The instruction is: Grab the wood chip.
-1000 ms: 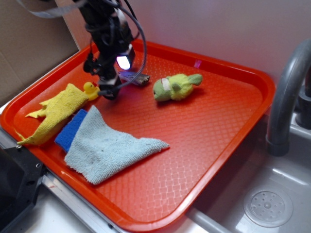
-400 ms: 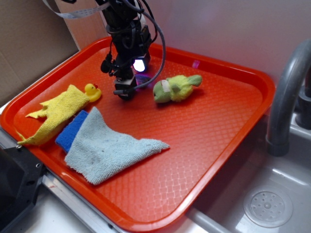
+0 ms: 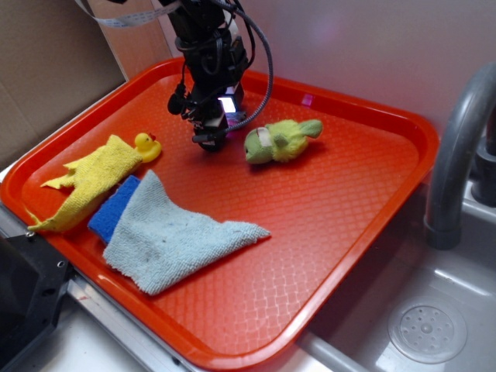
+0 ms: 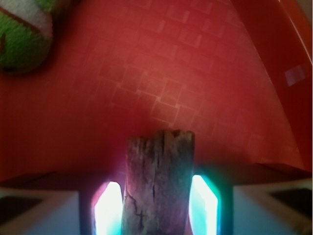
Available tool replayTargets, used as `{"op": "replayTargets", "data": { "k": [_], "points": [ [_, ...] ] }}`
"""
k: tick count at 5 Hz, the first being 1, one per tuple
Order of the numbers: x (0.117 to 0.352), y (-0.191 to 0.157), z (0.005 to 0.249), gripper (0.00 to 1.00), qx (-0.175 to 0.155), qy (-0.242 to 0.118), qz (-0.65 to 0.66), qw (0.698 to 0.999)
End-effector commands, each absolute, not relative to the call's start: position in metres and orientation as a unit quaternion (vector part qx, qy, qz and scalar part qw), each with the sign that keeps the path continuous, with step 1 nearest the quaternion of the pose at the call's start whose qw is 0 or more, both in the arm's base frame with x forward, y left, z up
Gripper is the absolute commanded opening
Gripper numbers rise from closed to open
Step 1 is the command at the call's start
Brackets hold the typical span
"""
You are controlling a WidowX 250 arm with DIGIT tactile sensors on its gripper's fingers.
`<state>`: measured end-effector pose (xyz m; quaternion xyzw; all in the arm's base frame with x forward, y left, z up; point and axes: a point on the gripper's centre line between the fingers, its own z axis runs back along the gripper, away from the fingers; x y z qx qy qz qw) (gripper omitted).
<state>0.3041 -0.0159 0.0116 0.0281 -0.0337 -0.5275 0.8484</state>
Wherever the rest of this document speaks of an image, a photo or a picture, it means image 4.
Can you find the green plush turtle toy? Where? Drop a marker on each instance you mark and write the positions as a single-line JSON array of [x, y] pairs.
[[26, 33]]

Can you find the brown wood chip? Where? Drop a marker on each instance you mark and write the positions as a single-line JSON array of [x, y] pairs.
[[159, 172]]

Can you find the red plastic tray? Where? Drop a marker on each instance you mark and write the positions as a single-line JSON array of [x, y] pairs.
[[121, 68]]

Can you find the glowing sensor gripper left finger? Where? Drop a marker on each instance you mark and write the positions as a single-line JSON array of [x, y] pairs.
[[60, 205]]

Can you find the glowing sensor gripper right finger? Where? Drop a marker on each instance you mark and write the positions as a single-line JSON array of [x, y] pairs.
[[251, 199]]

